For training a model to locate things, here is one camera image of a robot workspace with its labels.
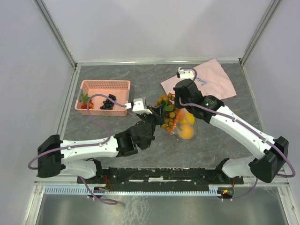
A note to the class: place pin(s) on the yellow orange fruit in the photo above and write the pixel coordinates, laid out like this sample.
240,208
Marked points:
188,119

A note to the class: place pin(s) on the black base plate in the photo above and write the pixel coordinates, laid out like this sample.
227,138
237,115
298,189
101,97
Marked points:
163,179

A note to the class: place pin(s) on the pink cloth with lettering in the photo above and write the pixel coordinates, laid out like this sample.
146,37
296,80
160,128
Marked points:
213,80

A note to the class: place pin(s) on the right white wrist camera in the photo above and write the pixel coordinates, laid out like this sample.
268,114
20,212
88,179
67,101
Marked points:
186,73

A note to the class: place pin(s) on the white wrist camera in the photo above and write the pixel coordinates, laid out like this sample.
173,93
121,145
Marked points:
186,73
138,106

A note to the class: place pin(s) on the light blue cable duct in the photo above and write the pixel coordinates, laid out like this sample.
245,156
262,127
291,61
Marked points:
82,190

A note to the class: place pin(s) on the clear zip top bag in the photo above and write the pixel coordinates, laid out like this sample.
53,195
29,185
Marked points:
180,115

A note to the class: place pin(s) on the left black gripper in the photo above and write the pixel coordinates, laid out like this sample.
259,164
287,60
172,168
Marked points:
158,114

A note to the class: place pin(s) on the brown longan bunch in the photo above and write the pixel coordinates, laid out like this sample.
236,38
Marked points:
167,101

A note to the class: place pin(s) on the red cherry tomatoes sprig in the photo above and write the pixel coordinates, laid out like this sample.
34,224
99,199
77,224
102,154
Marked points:
85,103

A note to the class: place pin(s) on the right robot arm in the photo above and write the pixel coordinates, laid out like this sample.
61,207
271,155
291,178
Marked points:
268,154

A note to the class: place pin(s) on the yellow peach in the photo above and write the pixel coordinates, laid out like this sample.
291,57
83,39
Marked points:
186,132

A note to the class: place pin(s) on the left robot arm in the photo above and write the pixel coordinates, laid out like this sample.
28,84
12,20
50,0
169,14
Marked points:
79,158

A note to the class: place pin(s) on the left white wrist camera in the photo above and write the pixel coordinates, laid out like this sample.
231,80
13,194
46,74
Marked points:
138,106

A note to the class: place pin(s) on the black grape bunch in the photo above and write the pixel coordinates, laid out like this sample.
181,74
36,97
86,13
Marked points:
107,104

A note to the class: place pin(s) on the pink plastic basket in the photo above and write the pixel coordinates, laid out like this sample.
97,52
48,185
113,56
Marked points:
119,88

